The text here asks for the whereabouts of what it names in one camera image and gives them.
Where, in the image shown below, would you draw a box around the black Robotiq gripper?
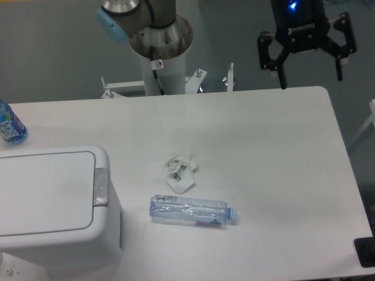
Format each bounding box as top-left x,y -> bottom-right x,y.
257,0 -> 357,89

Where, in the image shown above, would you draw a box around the white trash can with lid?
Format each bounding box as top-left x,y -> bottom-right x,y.
1,145 -> 122,268

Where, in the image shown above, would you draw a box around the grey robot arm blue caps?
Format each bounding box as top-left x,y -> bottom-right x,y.
96,1 -> 357,89

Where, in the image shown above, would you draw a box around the empty clear plastic bottle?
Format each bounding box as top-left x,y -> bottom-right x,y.
149,195 -> 237,225

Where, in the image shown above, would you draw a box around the black table clamp corner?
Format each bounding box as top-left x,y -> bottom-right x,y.
354,237 -> 374,268

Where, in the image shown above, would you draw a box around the blue labelled water bottle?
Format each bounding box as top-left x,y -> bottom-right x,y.
1,100 -> 28,145

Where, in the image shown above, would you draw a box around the white frame at right edge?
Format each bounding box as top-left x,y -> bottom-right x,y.
347,100 -> 374,155

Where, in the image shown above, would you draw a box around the white metal base frame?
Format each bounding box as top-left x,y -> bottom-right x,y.
100,61 -> 237,100

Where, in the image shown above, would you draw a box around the black cable on pedestal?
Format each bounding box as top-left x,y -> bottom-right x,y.
149,45 -> 165,97

